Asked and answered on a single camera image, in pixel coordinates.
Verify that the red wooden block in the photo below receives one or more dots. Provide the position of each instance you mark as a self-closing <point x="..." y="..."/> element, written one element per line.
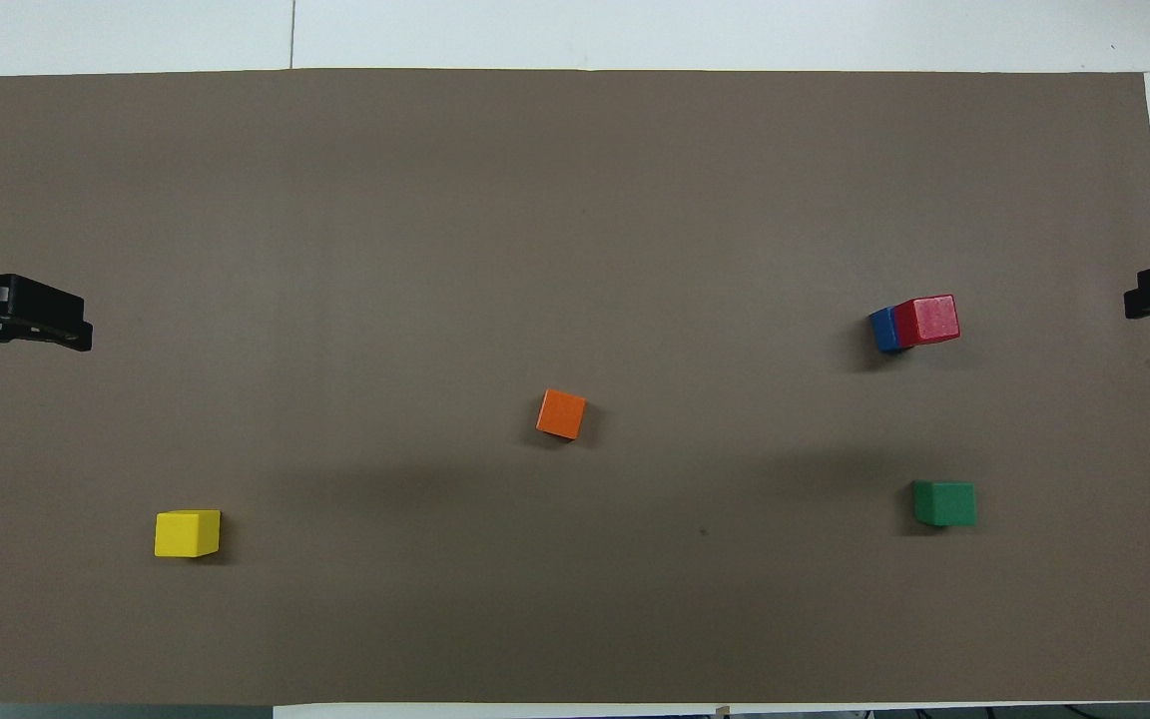
<point x="929" y="320"/>

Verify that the yellow wooden block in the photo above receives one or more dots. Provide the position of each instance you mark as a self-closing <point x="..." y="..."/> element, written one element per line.
<point x="187" y="533"/>

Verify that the blue wooden block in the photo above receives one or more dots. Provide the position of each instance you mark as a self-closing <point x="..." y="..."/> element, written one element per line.
<point x="881" y="330"/>

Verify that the green wooden block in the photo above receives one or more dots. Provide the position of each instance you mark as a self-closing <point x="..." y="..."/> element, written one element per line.
<point x="944" y="502"/>

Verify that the orange wooden block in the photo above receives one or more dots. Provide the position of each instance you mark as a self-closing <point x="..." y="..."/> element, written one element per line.
<point x="561" y="413"/>

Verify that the brown table mat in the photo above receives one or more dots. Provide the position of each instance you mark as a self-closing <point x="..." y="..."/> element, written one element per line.
<point x="575" y="200"/>

